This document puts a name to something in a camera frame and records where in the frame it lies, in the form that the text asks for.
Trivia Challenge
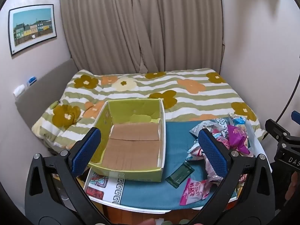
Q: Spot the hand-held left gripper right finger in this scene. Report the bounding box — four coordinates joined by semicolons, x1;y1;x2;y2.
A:
187;128;275;225

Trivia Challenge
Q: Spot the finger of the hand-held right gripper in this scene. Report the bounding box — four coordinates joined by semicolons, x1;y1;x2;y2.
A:
265;119;294;144

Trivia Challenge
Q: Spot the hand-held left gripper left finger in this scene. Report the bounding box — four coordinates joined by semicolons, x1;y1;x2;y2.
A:
25;127;110;225

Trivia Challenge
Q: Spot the purple snack packet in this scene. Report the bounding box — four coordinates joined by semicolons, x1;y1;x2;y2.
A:
226;125;250;155

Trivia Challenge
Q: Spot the pink strawberry snack packet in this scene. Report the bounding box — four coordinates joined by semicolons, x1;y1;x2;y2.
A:
179;178;212;206

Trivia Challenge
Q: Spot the green cardboard box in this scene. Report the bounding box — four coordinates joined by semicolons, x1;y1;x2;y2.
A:
88;98;167;183

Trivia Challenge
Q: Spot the person's right hand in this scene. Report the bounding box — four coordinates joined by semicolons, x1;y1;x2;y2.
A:
284;172;298;200

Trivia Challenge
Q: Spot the white pink small snack packet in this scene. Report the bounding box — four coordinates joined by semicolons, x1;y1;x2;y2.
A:
186;144;205;162

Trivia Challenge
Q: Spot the pink crinkled snack packet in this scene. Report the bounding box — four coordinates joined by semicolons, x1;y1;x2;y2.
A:
203;154;226;184

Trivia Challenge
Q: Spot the grey white patterned snack packet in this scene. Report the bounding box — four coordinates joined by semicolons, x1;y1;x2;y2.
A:
189;119;229;141

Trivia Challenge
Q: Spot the dark green snack packet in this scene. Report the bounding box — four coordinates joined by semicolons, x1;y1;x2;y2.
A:
165;163;195;188

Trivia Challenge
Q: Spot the light blue snack packet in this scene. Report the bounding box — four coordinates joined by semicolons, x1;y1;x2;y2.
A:
228;113;248;128

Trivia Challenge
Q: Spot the floral striped blanket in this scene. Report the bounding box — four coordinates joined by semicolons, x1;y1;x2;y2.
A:
31;68;268;155

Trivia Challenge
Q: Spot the blue patterned table mat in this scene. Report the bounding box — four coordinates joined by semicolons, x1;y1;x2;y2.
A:
84;121;258;209

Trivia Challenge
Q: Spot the grey bed headboard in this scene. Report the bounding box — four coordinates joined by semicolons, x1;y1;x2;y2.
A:
15;58;78;151

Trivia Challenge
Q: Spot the beige curtain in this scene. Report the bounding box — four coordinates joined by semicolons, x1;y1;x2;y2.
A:
58;0;225;75

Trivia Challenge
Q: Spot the framed houses picture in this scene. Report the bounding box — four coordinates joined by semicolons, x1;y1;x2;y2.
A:
8;4;58;57

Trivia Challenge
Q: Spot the black cable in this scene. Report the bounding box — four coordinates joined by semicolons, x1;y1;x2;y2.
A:
264;74;300;142

